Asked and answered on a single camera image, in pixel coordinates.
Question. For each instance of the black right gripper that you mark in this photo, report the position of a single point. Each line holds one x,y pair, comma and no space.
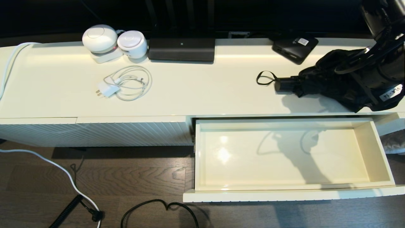
383,72

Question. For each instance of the black umbrella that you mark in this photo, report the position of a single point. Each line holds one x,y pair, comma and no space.
319,82

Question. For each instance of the white fluted front drawer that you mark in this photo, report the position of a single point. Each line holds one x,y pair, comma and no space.
269,158

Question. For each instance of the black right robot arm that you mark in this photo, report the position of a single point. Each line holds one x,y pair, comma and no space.
379,19

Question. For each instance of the white long cabinet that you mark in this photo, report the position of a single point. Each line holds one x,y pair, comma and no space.
221,95

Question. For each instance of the grey slipper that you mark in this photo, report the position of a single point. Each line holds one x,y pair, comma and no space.
394,142

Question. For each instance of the black set-top box with sticker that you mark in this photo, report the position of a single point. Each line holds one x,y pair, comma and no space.
292,50

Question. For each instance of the black router antenna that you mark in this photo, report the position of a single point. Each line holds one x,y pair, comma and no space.
170,14
152,14
210,14
190,14

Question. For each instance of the black router box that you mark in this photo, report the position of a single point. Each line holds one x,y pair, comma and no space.
182,50

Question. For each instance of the white fluted cabinet front panel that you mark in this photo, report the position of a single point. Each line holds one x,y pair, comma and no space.
133,131
38,131

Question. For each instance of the small white round device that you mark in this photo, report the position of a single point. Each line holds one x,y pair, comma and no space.
132,43

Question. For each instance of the white charger plug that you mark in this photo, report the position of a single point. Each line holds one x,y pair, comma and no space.
108,89

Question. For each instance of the white flat device base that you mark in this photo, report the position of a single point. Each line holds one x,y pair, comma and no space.
105,58

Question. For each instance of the large white round device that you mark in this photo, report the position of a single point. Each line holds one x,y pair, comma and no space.
100,39

